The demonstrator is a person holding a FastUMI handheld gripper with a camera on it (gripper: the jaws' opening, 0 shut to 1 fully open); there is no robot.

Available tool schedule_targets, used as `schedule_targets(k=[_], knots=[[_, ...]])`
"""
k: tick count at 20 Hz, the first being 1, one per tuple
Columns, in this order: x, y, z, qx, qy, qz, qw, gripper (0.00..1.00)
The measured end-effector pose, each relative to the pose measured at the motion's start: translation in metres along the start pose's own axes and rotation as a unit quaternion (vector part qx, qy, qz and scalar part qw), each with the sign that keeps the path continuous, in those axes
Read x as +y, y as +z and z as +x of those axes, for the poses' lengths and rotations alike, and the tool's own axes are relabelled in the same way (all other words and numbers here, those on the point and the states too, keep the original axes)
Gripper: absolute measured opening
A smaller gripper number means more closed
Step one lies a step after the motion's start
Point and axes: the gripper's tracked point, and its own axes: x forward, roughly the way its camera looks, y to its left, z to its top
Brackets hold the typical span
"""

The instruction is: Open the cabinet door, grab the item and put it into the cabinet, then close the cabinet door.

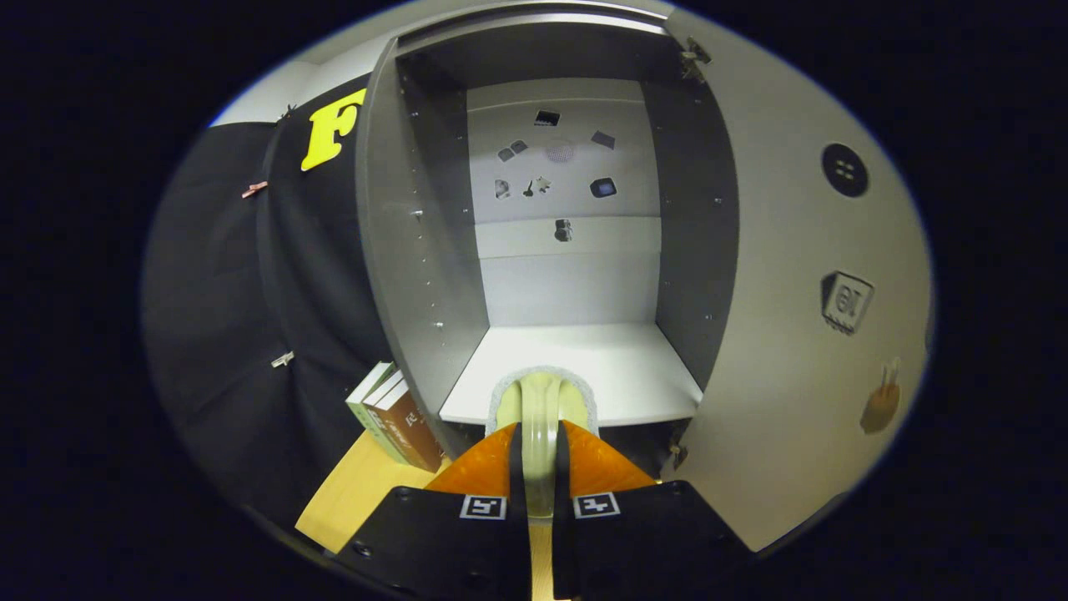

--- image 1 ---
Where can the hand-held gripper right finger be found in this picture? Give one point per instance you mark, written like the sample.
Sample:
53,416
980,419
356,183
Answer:
563,551

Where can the dark grey cabinet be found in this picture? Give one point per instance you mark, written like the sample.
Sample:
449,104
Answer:
417,275

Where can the brown book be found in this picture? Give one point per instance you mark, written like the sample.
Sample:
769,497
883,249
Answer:
413,434
385,388

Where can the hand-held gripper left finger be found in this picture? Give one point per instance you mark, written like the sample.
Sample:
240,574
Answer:
517,551

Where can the green book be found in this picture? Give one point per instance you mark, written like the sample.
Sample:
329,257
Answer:
360,405

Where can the beige cabinet door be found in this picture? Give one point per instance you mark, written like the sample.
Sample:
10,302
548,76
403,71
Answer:
776,334

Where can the black backdrop cloth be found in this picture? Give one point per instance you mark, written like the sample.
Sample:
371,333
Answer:
217,334

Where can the pink clothes peg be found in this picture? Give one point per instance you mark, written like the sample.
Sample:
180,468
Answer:
255,189

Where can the white cabinet shelf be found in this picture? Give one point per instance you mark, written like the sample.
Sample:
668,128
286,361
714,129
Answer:
584,367

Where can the silver clip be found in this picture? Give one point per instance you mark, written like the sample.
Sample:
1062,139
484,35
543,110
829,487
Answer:
283,360

